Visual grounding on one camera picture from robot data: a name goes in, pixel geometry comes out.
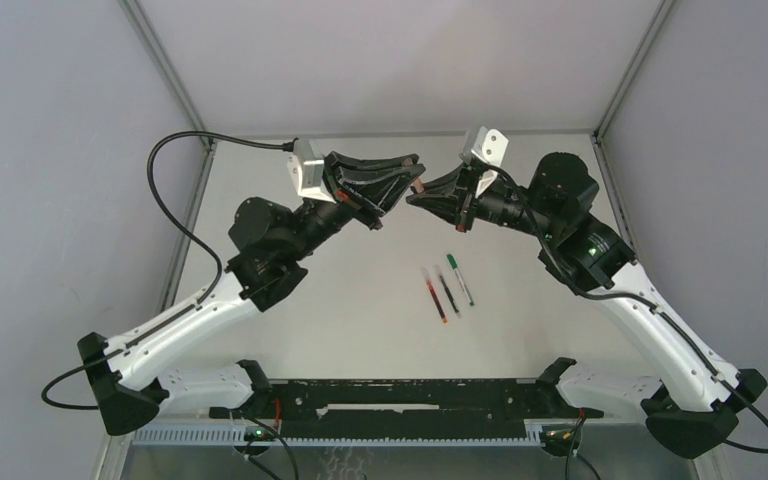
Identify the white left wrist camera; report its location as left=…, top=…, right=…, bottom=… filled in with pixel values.
left=287, top=139, right=334, bottom=203

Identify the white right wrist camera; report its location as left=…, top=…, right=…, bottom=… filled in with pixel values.
left=459, top=126, right=509, bottom=197

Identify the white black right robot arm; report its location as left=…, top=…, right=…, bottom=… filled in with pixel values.
left=427, top=152, right=767, bottom=459

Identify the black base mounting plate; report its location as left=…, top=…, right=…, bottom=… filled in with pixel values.
left=208, top=378, right=603, bottom=438

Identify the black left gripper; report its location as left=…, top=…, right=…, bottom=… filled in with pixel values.
left=294, top=160, right=436, bottom=266

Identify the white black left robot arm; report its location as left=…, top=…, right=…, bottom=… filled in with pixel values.
left=77, top=151, right=425, bottom=436

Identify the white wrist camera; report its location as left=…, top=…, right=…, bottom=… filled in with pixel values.
left=287, top=139, right=334, bottom=203
left=459, top=126, right=509, bottom=197

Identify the red pen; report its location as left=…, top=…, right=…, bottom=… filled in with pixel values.
left=424, top=276, right=448, bottom=324

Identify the black pen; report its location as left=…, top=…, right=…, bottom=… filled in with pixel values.
left=440, top=279, right=461, bottom=318

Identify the white green-tipped pen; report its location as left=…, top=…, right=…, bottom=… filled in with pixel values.
left=453, top=268, right=475, bottom=307

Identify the black left camera cable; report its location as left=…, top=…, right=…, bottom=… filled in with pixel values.
left=40, top=130, right=299, bottom=412

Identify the orange pen with cap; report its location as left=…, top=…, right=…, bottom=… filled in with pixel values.
left=406, top=178, right=425, bottom=200

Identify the white slotted cable duct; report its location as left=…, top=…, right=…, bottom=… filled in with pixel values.
left=131, top=422, right=544, bottom=447

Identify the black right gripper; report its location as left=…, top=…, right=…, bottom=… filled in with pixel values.
left=424, top=153, right=562, bottom=239

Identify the aluminium frame rail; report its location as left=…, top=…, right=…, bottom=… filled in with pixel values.
left=591, top=129, right=639, bottom=252

